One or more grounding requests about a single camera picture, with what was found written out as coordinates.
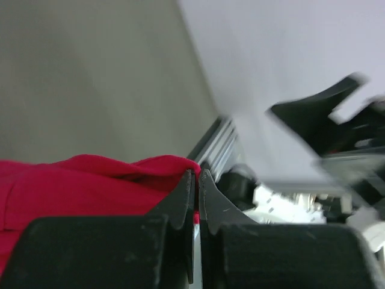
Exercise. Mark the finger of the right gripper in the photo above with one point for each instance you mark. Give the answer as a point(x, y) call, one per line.
point(309, 117)

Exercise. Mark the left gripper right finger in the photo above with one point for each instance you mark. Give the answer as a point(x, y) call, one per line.
point(237, 252)

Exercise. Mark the crimson t shirt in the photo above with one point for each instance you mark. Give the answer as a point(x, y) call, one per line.
point(84, 185)

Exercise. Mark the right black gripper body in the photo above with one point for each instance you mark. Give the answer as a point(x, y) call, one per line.
point(359, 166)

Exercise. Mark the right aluminium frame post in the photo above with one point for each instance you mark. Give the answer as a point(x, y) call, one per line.
point(219, 148)

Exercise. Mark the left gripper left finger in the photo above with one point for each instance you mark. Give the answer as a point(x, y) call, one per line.
point(155, 250)

